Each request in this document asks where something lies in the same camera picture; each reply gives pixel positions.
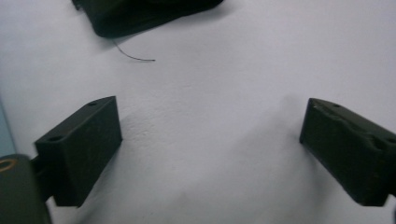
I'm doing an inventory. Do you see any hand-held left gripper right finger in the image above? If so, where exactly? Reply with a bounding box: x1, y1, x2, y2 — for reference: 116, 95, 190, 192
299, 97, 396, 207

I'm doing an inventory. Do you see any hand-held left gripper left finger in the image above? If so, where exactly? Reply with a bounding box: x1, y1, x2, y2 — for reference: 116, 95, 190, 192
34, 95, 123, 208

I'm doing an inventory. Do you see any light grey foam mat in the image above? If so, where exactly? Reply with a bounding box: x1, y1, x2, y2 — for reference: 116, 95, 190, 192
0, 0, 396, 224

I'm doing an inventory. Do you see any black glove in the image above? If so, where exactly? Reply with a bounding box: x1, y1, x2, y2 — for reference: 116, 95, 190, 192
70, 0, 225, 39

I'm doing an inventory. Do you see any thin dark thread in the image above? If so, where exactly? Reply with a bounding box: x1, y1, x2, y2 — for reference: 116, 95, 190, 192
111, 39, 156, 63

